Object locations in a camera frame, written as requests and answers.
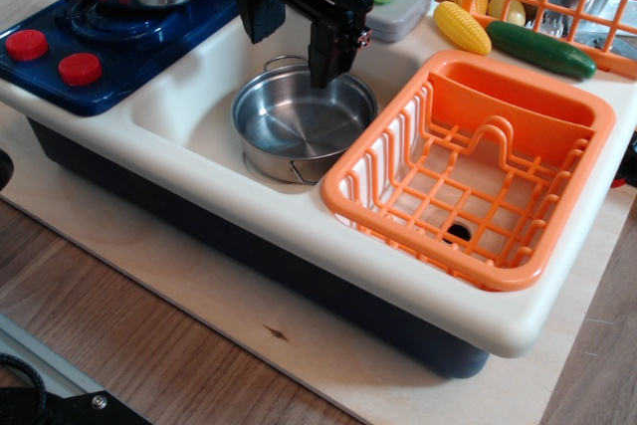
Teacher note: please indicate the red stove knob left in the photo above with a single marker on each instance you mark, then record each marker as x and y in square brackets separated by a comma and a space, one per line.
[26, 45]

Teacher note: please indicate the cream toy kitchen sink unit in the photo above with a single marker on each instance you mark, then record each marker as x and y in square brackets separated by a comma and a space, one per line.
[175, 136]

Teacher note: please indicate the blue toy stove top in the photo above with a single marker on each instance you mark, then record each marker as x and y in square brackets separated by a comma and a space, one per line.
[133, 45]

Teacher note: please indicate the yellow toy corn cob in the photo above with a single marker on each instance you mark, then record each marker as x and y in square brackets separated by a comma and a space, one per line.
[461, 28]

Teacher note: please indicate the red stove knob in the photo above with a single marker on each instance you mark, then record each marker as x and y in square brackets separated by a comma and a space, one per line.
[26, 45]
[80, 69]

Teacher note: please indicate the green toy cucumber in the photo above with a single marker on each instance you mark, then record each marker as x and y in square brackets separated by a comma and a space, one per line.
[541, 50]

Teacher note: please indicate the yellow toy lemon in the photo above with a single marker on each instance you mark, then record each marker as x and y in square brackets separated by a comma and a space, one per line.
[511, 11]

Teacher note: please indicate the red stove knob right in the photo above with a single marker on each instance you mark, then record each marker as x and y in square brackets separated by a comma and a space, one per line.
[80, 69]

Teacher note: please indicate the orange plastic drying rack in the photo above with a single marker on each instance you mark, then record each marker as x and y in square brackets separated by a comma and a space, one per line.
[474, 167]

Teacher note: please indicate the grey plastic faucet base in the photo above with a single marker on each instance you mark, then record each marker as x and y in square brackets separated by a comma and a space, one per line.
[392, 21]

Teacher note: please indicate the small steel pan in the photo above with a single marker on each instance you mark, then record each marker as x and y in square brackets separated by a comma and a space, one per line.
[292, 132]

